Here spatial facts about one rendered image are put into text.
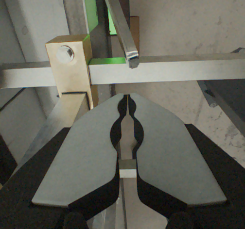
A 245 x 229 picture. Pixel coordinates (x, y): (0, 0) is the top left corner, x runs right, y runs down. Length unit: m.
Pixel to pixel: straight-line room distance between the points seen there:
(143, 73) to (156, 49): 0.87
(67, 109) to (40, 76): 0.08
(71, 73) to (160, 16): 0.89
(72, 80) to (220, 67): 0.21
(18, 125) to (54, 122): 0.30
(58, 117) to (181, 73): 0.18
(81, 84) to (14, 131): 0.28
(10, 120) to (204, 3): 1.04
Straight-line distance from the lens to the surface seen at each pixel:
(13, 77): 0.31
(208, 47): 1.21
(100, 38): 0.39
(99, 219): 0.41
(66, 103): 0.25
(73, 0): 0.39
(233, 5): 1.22
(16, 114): 0.50
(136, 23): 1.01
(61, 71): 0.26
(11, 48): 0.51
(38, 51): 0.52
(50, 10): 0.49
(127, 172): 0.43
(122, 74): 0.26
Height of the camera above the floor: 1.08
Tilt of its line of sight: 57 degrees down
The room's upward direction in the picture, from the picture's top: 178 degrees counter-clockwise
